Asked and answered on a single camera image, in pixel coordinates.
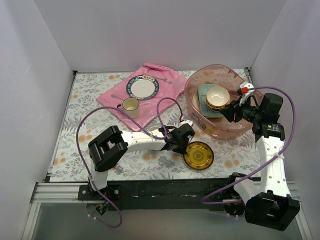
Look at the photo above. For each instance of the pink satin cloth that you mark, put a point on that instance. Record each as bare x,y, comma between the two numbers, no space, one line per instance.
148,108

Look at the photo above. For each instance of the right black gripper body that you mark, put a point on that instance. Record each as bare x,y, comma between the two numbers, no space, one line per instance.
235,113

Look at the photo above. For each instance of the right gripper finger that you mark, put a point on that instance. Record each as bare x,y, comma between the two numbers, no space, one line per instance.
233,104
229,114

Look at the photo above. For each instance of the cream bowl pink rim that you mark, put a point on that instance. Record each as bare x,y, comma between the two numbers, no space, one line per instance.
217,96

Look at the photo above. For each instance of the yellow patterned plate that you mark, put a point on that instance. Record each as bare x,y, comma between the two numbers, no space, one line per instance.
198,156

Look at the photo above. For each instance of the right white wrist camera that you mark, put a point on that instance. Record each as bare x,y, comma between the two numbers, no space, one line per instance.
245,90

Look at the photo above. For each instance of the mint divided rectangular tray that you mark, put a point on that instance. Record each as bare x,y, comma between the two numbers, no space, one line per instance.
209,113

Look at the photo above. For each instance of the striped white bowl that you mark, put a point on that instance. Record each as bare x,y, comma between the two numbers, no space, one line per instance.
216,108

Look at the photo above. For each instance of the dark green mug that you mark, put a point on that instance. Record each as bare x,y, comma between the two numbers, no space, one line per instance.
153,128

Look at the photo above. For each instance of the cream mug black rim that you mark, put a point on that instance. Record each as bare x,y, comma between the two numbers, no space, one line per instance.
130,106

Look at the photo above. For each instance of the silver fork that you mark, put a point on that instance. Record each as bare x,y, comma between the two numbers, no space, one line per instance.
165,80

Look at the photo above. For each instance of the wooden handled metal scraper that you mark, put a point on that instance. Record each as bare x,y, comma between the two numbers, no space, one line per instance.
118,169

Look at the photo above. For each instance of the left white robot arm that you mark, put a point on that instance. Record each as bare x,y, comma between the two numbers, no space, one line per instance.
109,147

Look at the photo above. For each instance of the green rimmed white plate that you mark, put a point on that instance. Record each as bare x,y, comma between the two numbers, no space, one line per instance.
142,87

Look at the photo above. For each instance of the pink transparent plastic bin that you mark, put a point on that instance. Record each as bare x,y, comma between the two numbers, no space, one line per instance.
227,78

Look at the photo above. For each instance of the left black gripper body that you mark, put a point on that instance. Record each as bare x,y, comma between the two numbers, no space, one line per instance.
180,146

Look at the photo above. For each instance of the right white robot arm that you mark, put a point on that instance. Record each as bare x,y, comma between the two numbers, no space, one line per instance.
271,204

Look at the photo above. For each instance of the aluminium frame rail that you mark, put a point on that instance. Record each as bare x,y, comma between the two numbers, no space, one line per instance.
52,192

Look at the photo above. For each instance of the silver spoon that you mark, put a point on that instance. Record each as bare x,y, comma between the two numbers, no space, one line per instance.
117,97

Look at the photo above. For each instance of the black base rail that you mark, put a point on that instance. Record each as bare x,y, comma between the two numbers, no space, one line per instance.
165,194

